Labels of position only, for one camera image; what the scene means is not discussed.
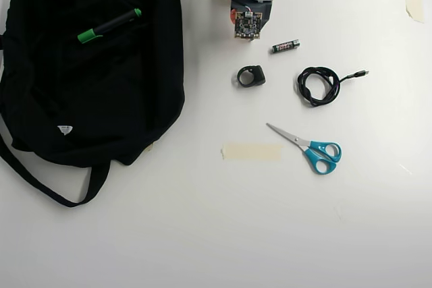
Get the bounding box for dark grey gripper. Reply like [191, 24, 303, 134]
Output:
[229, 0, 273, 31]

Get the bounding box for green and black marker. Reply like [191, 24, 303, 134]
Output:
[76, 8, 142, 45]

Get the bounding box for black fabric bag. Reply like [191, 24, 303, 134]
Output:
[0, 0, 186, 208]

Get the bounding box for black AAA battery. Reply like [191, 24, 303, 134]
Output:
[271, 40, 300, 55]

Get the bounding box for wide beige masking tape strip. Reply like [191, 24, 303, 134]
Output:
[221, 143, 283, 163]

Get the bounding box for torn beige masking tape strip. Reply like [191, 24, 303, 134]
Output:
[404, 0, 425, 24]

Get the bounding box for bare camera circuit board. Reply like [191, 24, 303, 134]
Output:
[233, 10, 263, 40]

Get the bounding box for black plastic ring clip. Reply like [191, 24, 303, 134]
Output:
[236, 65, 266, 88]

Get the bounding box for coiled black USB cable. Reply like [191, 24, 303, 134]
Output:
[296, 66, 370, 108]

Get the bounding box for blue handled scissors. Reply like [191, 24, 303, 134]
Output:
[266, 123, 342, 175]

